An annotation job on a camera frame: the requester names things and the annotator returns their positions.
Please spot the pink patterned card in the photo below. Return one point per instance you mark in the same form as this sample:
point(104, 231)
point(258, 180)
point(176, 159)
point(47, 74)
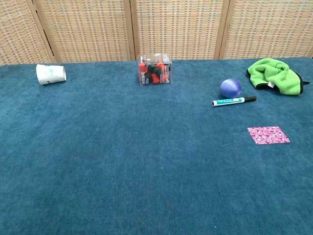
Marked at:
point(268, 135)

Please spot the green cloth with black trim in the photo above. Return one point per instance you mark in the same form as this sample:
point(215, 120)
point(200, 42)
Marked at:
point(276, 74)

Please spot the white paper cup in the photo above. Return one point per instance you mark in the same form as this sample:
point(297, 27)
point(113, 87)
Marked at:
point(50, 74)

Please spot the clear box of red-black parts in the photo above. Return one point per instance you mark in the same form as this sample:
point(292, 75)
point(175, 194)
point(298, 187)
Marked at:
point(155, 71)

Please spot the purple ball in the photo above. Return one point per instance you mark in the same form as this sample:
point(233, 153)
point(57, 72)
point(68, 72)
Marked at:
point(230, 88)

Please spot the teal white marker black cap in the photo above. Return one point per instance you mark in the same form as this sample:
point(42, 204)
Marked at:
point(227, 101)

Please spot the woven wooden screen panel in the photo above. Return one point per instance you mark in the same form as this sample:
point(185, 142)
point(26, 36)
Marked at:
point(179, 28)
point(17, 31)
point(85, 29)
point(269, 27)

